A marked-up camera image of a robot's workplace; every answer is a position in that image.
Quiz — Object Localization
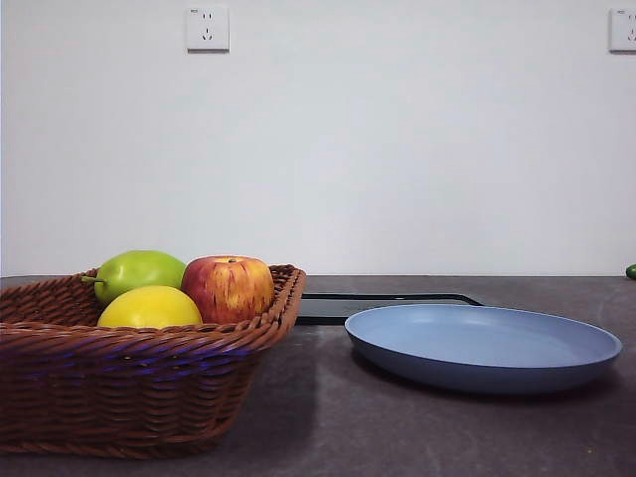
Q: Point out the yellow lemon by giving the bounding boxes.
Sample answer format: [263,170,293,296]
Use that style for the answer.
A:
[96,285,204,329]

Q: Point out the blue round plate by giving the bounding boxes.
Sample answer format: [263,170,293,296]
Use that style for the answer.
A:
[344,303,624,397]

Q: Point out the brown wicker basket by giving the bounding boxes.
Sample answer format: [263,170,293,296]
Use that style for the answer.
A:
[0,263,308,459]

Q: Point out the black flat tray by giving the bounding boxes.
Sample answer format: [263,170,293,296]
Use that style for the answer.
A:
[295,292,484,327]

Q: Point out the red yellow apple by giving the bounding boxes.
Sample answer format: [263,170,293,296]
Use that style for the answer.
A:
[180,255,275,325]

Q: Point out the green apple with stem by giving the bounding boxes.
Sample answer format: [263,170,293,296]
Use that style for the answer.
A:
[81,249,188,307]

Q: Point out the white wall socket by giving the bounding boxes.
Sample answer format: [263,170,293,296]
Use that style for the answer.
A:
[608,7,636,54]
[186,5,231,54]

